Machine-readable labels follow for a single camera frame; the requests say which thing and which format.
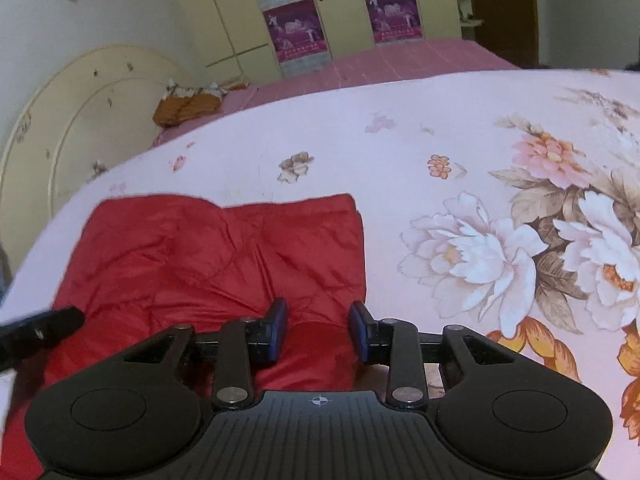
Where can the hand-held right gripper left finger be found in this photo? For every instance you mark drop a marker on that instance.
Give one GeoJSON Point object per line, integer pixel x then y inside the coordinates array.
{"type": "Point", "coordinates": [277, 331]}

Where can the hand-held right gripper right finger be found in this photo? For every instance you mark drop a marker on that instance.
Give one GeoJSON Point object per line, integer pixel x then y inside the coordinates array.
{"type": "Point", "coordinates": [360, 332]}

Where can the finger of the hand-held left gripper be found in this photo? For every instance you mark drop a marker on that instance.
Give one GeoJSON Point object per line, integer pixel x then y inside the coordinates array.
{"type": "Point", "coordinates": [40, 332]}

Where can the red puffer jacket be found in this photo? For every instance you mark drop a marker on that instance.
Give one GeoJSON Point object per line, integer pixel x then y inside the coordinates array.
{"type": "Point", "coordinates": [200, 260]}

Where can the white floral bed sheet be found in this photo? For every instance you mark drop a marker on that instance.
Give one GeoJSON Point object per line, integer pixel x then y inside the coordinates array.
{"type": "Point", "coordinates": [400, 135]}

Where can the cream bed headboard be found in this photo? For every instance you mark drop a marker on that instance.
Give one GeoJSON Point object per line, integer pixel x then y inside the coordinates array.
{"type": "Point", "coordinates": [75, 110]}

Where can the pink checked bed cover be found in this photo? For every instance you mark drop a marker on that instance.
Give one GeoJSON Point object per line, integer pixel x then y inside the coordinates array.
{"type": "Point", "coordinates": [400, 60]}

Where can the pale yellow wardrobe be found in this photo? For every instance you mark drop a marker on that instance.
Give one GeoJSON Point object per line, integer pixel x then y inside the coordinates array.
{"type": "Point", "coordinates": [225, 10]}

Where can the pale yellow corner shelf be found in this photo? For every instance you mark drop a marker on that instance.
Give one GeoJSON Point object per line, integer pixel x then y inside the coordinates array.
{"type": "Point", "coordinates": [465, 5]}

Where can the brown wooden door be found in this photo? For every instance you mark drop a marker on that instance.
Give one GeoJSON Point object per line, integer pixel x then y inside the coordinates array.
{"type": "Point", "coordinates": [505, 10]}

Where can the purple wall poster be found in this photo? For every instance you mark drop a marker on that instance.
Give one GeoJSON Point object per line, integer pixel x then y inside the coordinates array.
{"type": "Point", "coordinates": [392, 14]}
{"type": "Point", "coordinates": [295, 30]}

